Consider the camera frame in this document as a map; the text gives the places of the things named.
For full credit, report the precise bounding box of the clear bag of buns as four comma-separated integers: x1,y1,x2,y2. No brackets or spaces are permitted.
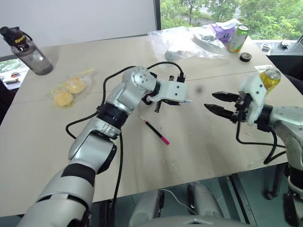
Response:
45,68,96,108

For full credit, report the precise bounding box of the grey water bottle black lid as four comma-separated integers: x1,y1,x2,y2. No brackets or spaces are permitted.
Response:
0,26,54,76

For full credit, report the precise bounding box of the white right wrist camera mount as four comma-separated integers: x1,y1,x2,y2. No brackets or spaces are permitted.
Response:
238,75,266,126

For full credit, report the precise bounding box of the grey round item in bag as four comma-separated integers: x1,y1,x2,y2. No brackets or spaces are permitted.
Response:
164,51,183,61

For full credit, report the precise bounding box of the black tape roll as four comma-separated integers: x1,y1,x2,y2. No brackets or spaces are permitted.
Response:
239,52,252,63

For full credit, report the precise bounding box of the black window frame post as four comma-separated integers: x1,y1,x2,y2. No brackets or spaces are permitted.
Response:
153,0,162,31

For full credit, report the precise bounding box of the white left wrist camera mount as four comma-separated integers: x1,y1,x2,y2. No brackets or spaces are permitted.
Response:
144,79,188,105

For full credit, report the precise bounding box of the black table leg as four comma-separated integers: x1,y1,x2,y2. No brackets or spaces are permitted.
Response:
263,164,287,201

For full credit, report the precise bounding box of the grey robot torso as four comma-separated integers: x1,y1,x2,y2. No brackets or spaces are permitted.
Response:
134,214,244,227

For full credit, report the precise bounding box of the black item in bag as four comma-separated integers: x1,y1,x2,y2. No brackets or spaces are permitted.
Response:
194,34,217,44

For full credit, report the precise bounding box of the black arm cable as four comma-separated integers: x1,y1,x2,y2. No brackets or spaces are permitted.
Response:
65,61,186,213
235,120,288,165

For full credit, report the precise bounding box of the yellow bun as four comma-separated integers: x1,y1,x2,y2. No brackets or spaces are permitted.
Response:
53,91,74,108
65,78,86,95

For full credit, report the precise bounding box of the grey rounded robot leg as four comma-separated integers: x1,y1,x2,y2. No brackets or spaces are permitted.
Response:
187,181,224,219
129,189,165,227

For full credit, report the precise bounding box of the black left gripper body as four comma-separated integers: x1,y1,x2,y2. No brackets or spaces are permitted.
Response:
152,97,185,106

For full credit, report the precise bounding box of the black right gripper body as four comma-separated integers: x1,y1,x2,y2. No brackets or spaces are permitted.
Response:
232,92,253,124

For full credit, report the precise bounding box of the purple tissue pack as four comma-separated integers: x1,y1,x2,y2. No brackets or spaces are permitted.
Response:
211,18,243,44

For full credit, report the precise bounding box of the black chair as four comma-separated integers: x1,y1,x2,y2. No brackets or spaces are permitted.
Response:
0,79,16,125
267,35,303,100

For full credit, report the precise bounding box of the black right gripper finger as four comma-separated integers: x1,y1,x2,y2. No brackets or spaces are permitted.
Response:
211,91,240,103
204,103,237,120

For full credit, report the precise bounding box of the black pen with pink cap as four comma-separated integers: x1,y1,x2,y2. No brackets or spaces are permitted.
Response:
139,115,170,146

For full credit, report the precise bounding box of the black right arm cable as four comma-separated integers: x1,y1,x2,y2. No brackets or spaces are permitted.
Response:
235,120,288,165

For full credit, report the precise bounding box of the yellow drink can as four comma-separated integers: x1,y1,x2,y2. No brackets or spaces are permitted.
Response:
259,68,282,96

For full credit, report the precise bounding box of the large clear plastic bag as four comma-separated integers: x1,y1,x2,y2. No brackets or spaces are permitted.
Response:
147,25,230,62

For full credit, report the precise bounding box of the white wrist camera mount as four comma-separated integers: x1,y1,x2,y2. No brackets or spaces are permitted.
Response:
144,79,188,105
238,75,266,126

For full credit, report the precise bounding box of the green and white drink can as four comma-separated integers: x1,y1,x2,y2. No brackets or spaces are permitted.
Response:
227,24,250,54

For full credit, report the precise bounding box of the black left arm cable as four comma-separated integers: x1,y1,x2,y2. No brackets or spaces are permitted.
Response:
65,61,186,213

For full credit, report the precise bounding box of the thin white cable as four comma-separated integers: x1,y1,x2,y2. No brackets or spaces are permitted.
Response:
161,189,197,215

